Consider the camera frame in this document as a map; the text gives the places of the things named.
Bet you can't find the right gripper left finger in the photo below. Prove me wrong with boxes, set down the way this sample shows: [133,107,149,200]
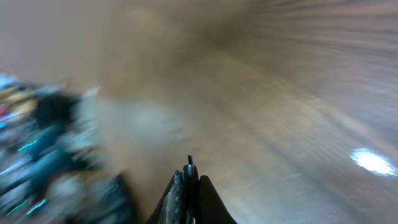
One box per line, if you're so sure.
[146,170,187,224]

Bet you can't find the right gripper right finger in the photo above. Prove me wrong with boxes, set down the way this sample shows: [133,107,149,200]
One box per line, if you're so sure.
[199,175,237,224]

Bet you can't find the black USB charging cable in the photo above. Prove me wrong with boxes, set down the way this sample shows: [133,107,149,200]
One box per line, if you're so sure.
[183,154,198,224]

